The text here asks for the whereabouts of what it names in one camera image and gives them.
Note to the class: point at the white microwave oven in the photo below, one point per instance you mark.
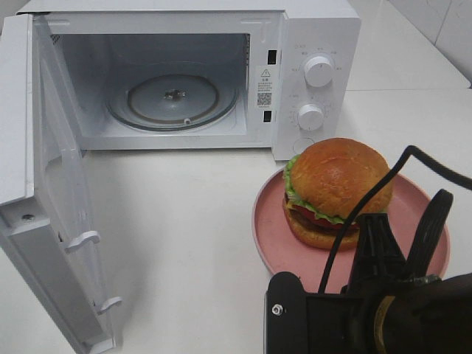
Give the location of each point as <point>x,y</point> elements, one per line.
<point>110,44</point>

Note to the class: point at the white microwave door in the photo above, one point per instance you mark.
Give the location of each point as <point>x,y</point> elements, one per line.
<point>47,227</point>

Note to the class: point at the pink round plate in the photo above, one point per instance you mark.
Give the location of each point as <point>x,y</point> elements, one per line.
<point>280,250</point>

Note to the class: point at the glass microwave turntable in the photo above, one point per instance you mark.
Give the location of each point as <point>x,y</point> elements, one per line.
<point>172,102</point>

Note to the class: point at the white microwave knob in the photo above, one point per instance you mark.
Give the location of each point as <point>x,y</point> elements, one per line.
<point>310,117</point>
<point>318,70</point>

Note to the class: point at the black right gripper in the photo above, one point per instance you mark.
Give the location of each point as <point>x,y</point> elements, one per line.
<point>348,322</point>

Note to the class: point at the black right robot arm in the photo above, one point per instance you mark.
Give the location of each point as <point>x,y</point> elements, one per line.
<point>391,304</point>

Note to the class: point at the lower white microwave knob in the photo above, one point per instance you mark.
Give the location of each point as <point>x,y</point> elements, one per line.
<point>310,117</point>

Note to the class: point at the round white door button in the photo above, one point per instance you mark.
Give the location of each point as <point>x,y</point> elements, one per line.
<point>301,144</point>

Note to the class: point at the upper white microwave knob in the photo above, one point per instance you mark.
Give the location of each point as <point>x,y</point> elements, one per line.
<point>318,70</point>

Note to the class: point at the burger with lettuce and tomato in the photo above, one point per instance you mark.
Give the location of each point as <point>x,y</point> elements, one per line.
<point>324,183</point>

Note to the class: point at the white warning label sticker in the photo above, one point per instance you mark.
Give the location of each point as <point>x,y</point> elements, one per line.
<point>265,87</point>

